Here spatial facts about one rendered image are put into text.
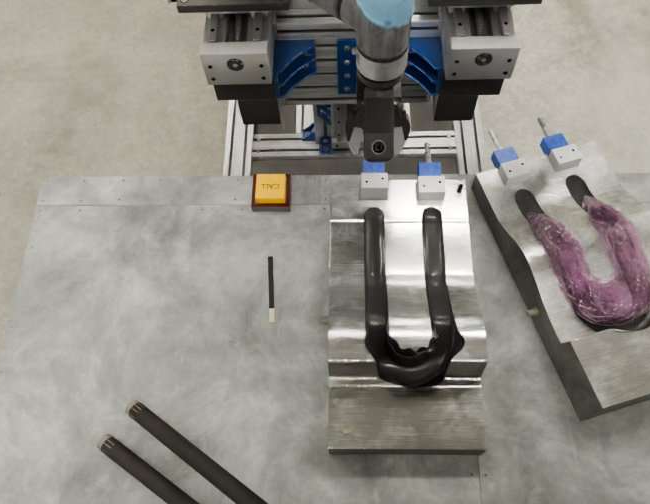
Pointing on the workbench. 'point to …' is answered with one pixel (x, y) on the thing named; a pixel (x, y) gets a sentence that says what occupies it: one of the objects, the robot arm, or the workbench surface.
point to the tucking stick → (271, 290)
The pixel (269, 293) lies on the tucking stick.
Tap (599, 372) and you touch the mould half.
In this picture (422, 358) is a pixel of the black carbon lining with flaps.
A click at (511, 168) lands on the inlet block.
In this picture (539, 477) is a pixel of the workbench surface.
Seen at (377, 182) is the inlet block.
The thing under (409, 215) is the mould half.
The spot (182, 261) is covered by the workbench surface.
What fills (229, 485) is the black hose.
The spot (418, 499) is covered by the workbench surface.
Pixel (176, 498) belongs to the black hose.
